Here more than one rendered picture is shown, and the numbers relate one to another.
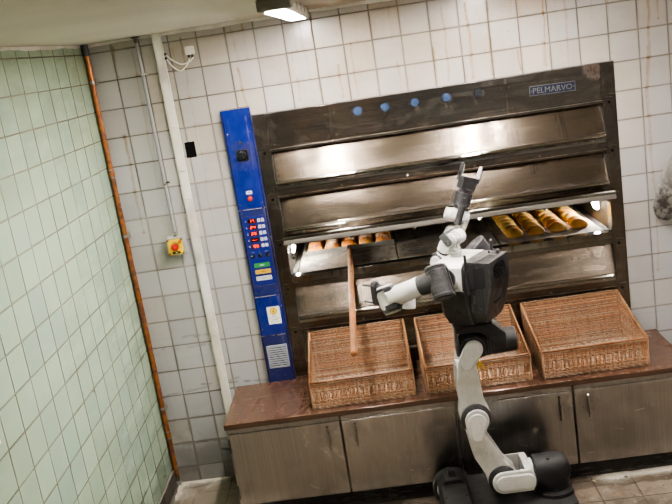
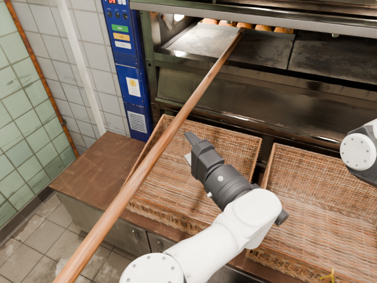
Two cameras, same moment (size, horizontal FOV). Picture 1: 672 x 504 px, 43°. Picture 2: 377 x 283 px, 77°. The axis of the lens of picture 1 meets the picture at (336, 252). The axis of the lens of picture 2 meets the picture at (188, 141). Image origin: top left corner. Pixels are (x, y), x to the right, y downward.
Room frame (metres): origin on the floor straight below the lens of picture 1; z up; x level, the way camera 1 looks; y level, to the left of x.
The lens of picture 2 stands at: (3.62, -0.27, 1.63)
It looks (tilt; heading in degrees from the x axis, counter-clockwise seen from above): 42 degrees down; 20
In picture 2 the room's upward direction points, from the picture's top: straight up
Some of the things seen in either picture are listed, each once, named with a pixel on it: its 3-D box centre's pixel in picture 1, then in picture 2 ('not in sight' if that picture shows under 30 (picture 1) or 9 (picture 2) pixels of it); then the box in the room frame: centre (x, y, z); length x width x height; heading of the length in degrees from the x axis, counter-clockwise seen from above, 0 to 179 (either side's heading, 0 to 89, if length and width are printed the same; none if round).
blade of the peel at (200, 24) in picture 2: (349, 240); (249, 21); (5.21, -0.10, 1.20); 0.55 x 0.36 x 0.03; 87
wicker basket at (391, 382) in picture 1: (359, 362); (193, 173); (4.34, -0.04, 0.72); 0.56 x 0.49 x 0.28; 88
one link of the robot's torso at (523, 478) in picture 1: (511, 473); not in sight; (3.71, -0.67, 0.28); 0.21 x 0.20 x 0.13; 88
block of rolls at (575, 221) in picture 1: (537, 218); not in sight; (4.98, -1.24, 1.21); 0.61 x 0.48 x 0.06; 177
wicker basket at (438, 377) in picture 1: (470, 347); (325, 217); (4.31, -0.64, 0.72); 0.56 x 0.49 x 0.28; 88
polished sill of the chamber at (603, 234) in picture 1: (450, 256); (363, 90); (4.60, -0.63, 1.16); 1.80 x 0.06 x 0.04; 87
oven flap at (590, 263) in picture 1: (453, 281); (346, 123); (4.58, -0.63, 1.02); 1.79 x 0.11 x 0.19; 87
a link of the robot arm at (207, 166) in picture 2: (384, 294); (213, 173); (3.98, -0.20, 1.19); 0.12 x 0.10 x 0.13; 53
